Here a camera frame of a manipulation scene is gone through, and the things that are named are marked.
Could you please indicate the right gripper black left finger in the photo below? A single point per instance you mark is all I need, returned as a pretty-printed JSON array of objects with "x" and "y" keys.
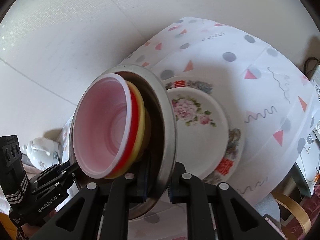
[{"x": 117, "y": 207}]

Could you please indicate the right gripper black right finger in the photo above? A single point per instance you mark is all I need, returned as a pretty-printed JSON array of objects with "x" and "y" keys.
[{"x": 186, "y": 188}]

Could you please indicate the stainless steel bowl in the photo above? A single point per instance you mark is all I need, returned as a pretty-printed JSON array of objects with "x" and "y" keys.
[{"x": 157, "y": 163}]

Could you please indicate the white dragon pattern plate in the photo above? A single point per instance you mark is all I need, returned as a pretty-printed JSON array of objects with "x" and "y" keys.
[{"x": 236, "y": 139}]

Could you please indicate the white floral plate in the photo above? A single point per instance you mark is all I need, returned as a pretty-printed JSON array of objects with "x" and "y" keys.
[{"x": 202, "y": 130}]

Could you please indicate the yellow plastic bowl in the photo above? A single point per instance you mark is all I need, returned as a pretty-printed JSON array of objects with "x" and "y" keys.
[{"x": 136, "y": 135}]

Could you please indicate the pink red plastic bowl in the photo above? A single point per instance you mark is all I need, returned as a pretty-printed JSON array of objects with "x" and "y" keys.
[{"x": 105, "y": 126}]

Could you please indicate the white ceramic electric kettle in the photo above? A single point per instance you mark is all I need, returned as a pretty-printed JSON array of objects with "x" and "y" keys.
[{"x": 43, "y": 153}]

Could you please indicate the white side shelf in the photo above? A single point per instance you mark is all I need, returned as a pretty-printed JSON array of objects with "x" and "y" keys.
[{"x": 308, "y": 147}]

